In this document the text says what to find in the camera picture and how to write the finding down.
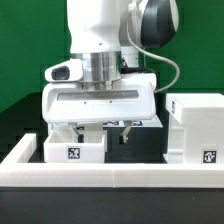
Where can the white U-shaped table fence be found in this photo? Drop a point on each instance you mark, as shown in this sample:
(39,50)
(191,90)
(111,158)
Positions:
(17,171)

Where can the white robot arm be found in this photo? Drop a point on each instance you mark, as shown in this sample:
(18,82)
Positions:
(92,87)

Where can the white front drawer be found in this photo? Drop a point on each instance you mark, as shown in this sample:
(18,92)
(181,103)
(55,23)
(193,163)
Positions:
(62,146)

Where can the printed marker sheet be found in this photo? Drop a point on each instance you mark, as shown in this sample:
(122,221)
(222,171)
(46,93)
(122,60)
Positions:
(154,123)

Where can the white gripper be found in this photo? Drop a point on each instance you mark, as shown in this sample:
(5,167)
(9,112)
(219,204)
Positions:
(65,101)

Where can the white drawer cabinet box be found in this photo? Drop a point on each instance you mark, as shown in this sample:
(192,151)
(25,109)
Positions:
(196,128)

